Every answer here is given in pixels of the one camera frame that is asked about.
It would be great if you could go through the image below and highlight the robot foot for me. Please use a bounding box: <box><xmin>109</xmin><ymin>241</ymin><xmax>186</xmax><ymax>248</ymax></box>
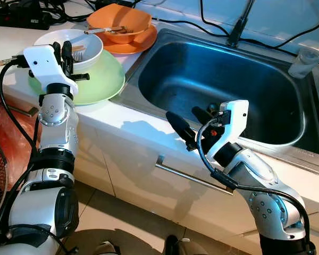
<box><xmin>90</xmin><ymin>241</ymin><xmax>120</xmax><ymax>255</ymax></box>
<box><xmin>162</xmin><ymin>234</ymin><xmax>213</xmax><ymax>255</ymax></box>

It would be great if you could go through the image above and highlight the orange bowl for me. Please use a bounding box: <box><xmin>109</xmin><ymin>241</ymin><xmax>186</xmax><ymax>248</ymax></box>
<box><xmin>87</xmin><ymin>4</ymin><xmax>152</xmax><ymax>45</ymax></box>

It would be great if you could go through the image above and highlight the light green plate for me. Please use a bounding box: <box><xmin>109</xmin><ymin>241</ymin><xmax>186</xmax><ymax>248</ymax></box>
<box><xmin>28</xmin><ymin>50</ymin><xmax>126</xmax><ymax>106</ymax></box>

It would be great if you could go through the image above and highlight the black faucet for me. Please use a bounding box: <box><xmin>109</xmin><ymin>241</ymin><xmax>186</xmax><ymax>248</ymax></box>
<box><xmin>226</xmin><ymin>0</ymin><xmax>256</xmax><ymax>47</ymax></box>

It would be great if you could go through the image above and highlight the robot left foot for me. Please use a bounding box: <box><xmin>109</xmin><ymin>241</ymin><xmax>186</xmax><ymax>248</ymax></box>
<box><xmin>90</xmin><ymin>241</ymin><xmax>120</xmax><ymax>255</ymax></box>

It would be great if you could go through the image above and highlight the white ceramic bowl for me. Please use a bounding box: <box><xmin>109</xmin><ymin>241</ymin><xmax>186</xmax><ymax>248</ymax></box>
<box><xmin>33</xmin><ymin>29</ymin><xmax>104</xmax><ymax>72</ymax></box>

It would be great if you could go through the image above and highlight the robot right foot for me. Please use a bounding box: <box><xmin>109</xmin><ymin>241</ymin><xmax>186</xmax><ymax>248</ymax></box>
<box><xmin>162</xmin><ymin>234</ymin><xmax>213</xmax><ymax>255</ymax></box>

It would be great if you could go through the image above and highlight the long metal drawer handle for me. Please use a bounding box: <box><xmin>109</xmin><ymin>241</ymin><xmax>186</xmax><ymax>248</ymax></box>
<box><xmin>155</xmin><ymin>155</ymin><xmax>234</xmax><ymax>196</ymax></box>

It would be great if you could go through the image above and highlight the red plastic bag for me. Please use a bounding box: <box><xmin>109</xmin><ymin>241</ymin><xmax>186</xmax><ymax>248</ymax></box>
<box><xmin>0</xmin><ymin>93</ymin><xmax>40</xmax><ymax>155</ymax></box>

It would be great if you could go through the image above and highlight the short metal drawer handle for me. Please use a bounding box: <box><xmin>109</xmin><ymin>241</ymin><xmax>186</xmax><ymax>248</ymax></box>
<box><xmin>13</xmin><ymin>104</ymin><xmax>40</xmax><ymax>117</ymax></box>

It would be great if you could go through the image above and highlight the stainless steel sink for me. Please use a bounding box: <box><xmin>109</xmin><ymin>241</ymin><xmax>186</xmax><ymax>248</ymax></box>
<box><xmin>114</xmin><ymin>28</ymin><xmax>319</xmax><ymax>169</ymax></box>

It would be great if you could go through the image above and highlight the black power cable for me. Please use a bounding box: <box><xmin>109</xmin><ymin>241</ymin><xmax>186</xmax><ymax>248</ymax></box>
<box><xmin>239</xmin><ymin>11</ymin><xmax>319</xmax><ymax>51</ymax></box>
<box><xmin>159</xmin><ymin>0</ymin><xmax>229</xmax><ymax>39</ymax></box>

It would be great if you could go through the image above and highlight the black power strip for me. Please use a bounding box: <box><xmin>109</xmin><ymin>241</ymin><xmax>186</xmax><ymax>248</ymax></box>
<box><xmin>0</xmin><ymin>10</ymin><xmax>53</xmax><ymax>30</ymax></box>

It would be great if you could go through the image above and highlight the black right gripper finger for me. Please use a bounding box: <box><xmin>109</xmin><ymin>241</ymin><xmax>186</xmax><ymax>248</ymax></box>
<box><xmin>191</xmin><ymin>106</ymin><xmax>216</xmax><ymax>125</ymax></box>
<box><xmin>166</xmin><ymin>111</ymin><xmax>197</xmax><ymax>145</ymax></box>

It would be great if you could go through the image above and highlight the white kitchen cabinet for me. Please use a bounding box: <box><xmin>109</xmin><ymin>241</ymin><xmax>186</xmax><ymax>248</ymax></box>
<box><xmin>0</xmin><ymin>80</ymin><xmax>319</xmax><ymax>255</ymax></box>

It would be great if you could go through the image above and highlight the orange plate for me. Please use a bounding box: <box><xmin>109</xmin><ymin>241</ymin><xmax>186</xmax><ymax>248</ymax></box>
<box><xmin>101</xmin><ymin>24</ymin><xmax>158</xmax><ymax>55</ymax></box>

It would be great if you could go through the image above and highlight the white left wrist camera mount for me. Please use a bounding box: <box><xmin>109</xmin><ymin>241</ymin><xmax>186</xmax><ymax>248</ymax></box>
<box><xmin>23</xmin><ymin>45</ymin><xmax>79</xmax><ymax>96</ymax></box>

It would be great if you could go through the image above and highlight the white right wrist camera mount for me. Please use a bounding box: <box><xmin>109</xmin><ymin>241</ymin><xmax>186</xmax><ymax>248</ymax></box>
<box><xmin>207</xmin><ymin>99</ymin><xmax>249</xmax><ymax>157</ymax></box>

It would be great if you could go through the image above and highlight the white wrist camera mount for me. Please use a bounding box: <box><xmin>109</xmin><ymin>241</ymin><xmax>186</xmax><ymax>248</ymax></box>
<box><xmin>207</xmin><ymin>99</ymin><xmax>249</xmax><ymax>157</ymax></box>
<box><xmin>23</xmin><ymin>45</ymin><xmax>79</xmax><ymax>96</ymax></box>

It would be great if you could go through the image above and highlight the clear drinking glass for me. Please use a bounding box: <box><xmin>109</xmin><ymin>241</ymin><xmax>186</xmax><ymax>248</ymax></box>
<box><xmin>288</xmin><ymin>47</ymin><xmax>319</xmax><ymax>79</ymax></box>

